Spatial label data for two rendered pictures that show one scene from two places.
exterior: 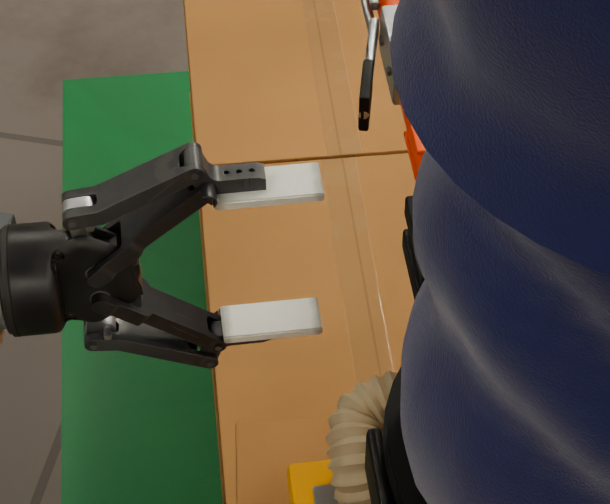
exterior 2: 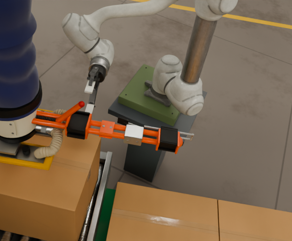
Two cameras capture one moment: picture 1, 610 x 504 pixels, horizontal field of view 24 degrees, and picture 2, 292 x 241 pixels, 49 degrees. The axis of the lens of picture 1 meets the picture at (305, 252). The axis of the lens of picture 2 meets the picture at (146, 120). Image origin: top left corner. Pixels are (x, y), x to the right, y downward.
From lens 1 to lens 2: 131 cm
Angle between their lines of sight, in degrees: 58
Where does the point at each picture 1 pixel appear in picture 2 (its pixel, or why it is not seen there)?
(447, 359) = not seen: hidden behind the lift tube
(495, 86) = not seen: outside the picture
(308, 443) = (92, 144)
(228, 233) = (196, 200)
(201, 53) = (256, 209)
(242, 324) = (89, 105)
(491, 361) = not seen: outside the picture
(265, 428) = (97, 139)
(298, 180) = (88, 89)
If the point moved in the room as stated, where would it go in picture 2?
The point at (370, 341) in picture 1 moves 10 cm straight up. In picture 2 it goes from (160, 220) to (164, 212)
